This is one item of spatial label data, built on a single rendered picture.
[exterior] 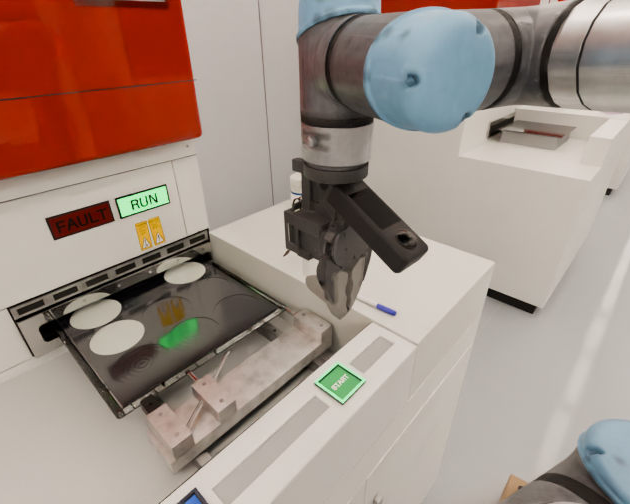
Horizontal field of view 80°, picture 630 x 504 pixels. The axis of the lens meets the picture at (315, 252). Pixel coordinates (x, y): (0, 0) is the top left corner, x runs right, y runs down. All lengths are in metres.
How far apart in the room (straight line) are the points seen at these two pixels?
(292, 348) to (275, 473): 0.30
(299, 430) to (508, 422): 1.43
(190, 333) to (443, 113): 0.67
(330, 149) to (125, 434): 0.62
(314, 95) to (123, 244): 0.67
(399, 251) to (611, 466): 0.25
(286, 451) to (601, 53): 0.50
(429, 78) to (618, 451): 0.35
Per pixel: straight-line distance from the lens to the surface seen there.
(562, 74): 0.34
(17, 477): 0.84
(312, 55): 0.37
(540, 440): 1.91
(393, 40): 0.28
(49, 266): 0.92
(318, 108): 0.38
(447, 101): 0.28
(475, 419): 1.87
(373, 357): 0.65
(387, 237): 0.38
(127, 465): 0.76
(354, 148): 0.38
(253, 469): 0.54
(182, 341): 0.81
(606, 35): 0.33
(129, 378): 0.77
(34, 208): 0.87
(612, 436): 0.46
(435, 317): 0.74
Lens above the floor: 1.42
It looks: 30 degrees down
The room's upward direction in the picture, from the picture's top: 1 degrees counter-clockwise
